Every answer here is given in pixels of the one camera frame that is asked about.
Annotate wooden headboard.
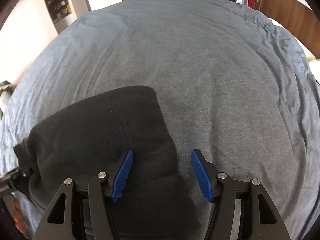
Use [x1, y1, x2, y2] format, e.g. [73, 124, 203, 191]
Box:
[254, 0, 320, 58]

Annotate blue-grey bed duvet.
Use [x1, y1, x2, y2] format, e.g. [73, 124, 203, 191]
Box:
[1, 0, 319, 239]

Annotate dark navy fleece pants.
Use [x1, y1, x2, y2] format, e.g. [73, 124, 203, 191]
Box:
[14, 86, 200, 239]

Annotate person's left hand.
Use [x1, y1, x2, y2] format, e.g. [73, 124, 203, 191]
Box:
[13, 199, 27, 234]

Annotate built-in wall shelf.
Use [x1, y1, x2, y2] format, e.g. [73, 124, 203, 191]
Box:
[44, 0, 91, 34]

